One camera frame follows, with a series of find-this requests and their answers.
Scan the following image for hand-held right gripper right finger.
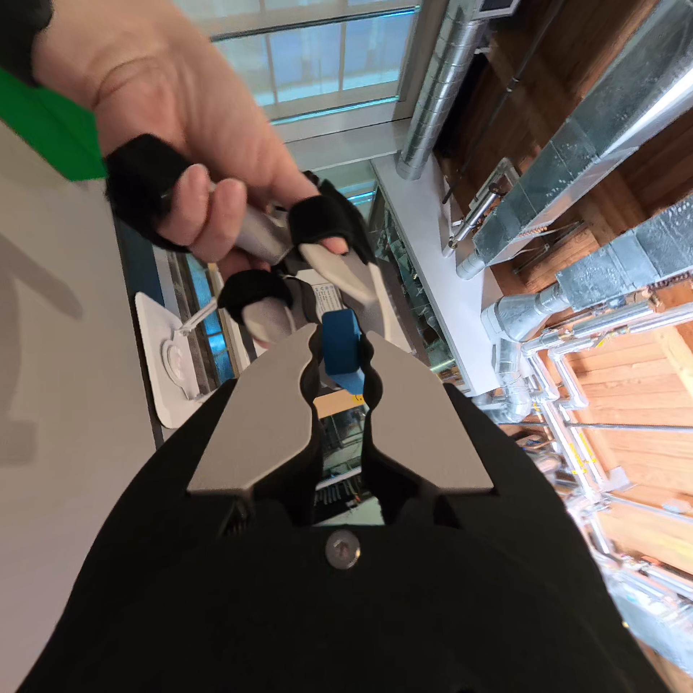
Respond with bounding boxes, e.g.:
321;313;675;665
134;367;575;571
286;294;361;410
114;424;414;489
360;330;494;496

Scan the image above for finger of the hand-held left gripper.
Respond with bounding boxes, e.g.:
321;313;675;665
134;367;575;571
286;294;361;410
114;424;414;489
298;243;415;353
241;300;297;350

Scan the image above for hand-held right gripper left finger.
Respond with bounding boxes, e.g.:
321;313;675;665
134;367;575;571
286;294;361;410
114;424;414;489
187;323;324;494

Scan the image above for blue rectangular block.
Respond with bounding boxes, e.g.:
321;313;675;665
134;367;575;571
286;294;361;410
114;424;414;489
321;309;365;395

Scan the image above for person's left hand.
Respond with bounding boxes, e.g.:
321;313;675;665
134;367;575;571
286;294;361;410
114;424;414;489
30;0;352;274

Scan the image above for insulated silver pipes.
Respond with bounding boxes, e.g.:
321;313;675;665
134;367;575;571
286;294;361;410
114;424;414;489
482;282;693;693

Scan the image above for glass window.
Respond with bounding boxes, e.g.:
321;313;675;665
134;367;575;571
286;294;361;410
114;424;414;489
173;0;420;122

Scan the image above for green plastic bin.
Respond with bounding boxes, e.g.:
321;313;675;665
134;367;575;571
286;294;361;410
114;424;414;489
0;67;108;182

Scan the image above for silver ventilation duct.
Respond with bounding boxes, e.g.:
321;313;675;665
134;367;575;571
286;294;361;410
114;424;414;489
397;0;491;181

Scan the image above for rectangular metal duct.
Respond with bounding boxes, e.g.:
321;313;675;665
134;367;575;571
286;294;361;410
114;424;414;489
457;0;693;279

